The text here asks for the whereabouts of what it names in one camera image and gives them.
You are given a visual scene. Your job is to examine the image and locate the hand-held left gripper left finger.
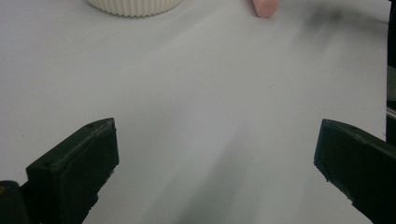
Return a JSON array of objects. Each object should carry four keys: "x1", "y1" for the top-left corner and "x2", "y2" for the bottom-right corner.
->
[{"x1": 20, "y1": 117, "x2": 120, "y2": 224}]

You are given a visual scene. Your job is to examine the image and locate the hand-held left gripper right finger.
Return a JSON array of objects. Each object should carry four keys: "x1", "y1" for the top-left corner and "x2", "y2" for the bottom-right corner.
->
[{"x1": 313, "y1": 118, "x2": 396, "y2": 224}]

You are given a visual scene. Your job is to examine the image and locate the pink cylindrical stick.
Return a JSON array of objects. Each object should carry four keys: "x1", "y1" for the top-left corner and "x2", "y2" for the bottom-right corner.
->
[{"x1": 251, "y1": 0, "x2": 279, "y2": 19}]

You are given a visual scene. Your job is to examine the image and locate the cream ribbed round container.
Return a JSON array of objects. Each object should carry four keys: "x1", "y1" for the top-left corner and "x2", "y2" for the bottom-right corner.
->
[{"x1": 86, "y1": 0, "x2": 184, "y2": 18}]

